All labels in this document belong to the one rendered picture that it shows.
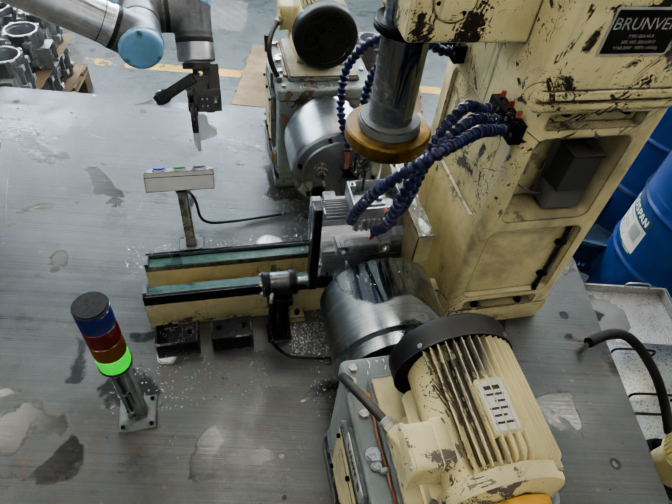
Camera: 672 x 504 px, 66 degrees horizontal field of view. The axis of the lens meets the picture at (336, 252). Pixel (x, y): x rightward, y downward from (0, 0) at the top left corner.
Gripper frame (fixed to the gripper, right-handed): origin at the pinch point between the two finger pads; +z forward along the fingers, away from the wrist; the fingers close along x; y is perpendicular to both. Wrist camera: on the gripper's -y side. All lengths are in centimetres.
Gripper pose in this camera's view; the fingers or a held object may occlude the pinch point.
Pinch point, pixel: (197, 146)
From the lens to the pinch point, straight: 139.7
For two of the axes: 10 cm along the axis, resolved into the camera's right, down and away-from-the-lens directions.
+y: 9.8, -0.9, 1.9
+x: -2.1, -2.9, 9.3
